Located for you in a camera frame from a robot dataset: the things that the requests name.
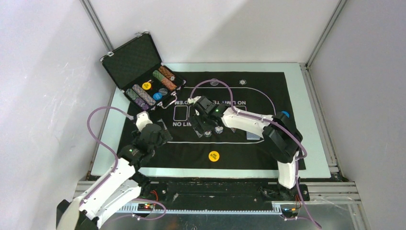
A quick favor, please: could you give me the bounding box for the green blue chip stack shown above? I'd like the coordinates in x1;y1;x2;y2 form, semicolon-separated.
204;131;212;137

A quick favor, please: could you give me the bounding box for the white blue chip stack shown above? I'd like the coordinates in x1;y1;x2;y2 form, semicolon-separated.
214;126;224;134

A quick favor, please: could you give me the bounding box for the black dealer button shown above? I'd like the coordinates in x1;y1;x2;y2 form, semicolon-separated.
209;79;219;86

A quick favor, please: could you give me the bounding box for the yellow big blind button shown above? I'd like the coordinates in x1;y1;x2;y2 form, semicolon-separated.
208;151;220;162

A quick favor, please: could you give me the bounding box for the grey white poker chip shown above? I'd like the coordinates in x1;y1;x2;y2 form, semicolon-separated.
239;79;247;86

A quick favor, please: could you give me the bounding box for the blue small blind button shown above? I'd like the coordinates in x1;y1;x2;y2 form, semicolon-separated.
281;111;290;118

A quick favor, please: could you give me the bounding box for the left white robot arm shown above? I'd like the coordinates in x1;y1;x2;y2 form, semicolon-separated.
56;118;172;230

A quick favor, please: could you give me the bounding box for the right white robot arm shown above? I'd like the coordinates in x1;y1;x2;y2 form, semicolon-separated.
187;96;304;200

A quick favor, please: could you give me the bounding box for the black poker table mat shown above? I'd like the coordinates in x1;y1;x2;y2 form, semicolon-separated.
146;72;294;170

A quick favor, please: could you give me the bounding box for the blue button in case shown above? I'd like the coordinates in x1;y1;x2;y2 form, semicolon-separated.
153;92;163;101

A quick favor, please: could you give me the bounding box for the clear dealer button in case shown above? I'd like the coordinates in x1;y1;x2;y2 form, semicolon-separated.
158;88;168;96

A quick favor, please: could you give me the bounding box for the blue playing card deck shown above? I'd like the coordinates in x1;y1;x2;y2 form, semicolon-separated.
246;132;261;140

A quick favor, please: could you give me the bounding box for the green orange chip row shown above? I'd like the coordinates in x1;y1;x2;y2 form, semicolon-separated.
152;70;177;91

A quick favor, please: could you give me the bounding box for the yellow button in case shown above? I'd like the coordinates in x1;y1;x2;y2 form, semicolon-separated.
142;82;152;91

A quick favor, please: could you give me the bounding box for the pink grey chip row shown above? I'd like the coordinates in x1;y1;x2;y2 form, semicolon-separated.
132;84;156;106

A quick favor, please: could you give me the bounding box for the red brown chip row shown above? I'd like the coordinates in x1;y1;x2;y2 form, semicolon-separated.
158;66;176;81

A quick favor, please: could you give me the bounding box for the black aluminium chip case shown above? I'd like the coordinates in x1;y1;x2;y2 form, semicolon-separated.
100;31;186;112

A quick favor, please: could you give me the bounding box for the electronics board with leds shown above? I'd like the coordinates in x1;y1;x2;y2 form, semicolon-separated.
137;203;155;211

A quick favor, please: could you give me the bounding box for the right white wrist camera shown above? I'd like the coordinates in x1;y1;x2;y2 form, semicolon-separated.
187;96;200;105

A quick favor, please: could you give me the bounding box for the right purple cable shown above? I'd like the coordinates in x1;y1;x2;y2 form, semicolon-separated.
190;79;323;230

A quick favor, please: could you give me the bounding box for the purple cable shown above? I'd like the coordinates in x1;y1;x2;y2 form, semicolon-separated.
190;79;323;230
76;106;167;221

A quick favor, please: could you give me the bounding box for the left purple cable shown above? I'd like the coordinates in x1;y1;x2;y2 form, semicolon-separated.
76;106;167;221

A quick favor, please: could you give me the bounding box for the black metal base rail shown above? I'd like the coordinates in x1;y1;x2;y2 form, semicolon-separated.
85;174;350;212

